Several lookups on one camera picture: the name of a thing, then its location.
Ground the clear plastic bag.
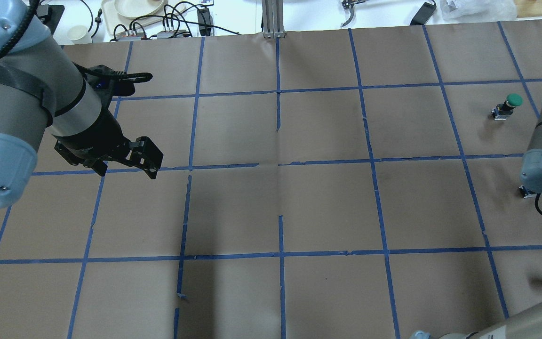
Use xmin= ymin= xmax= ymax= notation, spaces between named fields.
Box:
xmin=437 ymin=0 xmax=518 ymax=22

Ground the yellow push button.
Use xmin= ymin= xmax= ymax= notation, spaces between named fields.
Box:
xmin=518 ymin=185 xmax=536 ymax=198

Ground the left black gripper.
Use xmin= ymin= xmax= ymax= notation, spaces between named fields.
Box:
xmin=54 ymin=110 xmax=164 ymax=180

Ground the aluminium frame post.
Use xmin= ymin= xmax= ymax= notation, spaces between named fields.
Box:
xmin=262 ymin=0 xmax=286 ymax=39

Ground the beige plate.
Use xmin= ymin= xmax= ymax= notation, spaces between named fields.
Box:
xmin=112 ymin=0 xmax=165 ymax=19

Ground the white paper cup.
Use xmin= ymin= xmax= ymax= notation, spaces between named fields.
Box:
xmin=66 ymin=25 xmax=92 ymax=45

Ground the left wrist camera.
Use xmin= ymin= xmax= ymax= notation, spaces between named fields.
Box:
xmin=74 ymin=63 xmax=153 ymax=98

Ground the black power adapter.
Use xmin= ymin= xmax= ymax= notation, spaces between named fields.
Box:
xmin=409 ymin=0 xmax=437 ymax=26

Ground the green push button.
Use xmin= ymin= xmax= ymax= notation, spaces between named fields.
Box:
xmin=491 ymin=94 xmax=524 ymax=121

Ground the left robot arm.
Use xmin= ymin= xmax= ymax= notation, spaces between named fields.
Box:
xmin=0 ymin=0 xmax=163 ymax=209

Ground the wooden cutting board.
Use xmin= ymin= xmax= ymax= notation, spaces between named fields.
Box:
xmin=514 ymin=0 xmax=542 ymax=19

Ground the black camera stand base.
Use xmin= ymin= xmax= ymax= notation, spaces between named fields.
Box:
xmin=36 ymin=4 xmax=66 ymax=36

